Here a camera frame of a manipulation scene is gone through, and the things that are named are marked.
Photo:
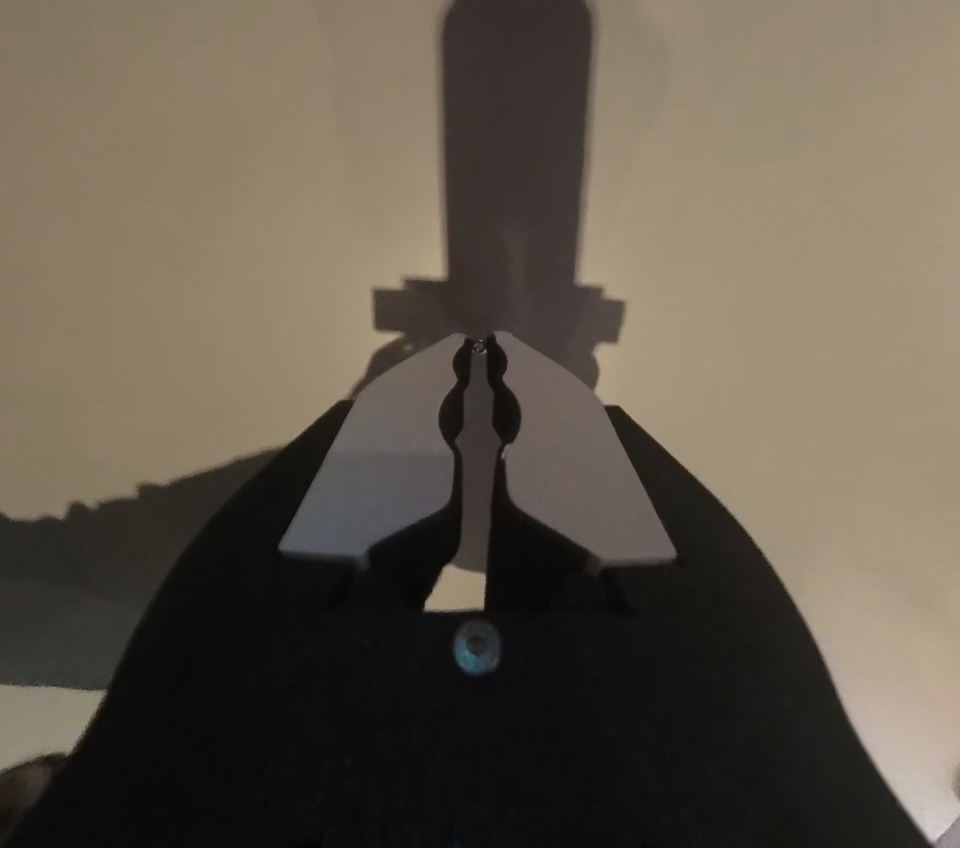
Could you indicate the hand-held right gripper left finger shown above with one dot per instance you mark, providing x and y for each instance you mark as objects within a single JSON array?
[{"x": 375, "y": 473}]

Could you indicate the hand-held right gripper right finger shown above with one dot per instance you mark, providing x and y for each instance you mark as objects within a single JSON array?
[{"x": 585, "y": 480}]

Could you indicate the thin metal bolt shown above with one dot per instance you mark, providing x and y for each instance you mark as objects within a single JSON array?
[{"x": 478, "y": 347}]

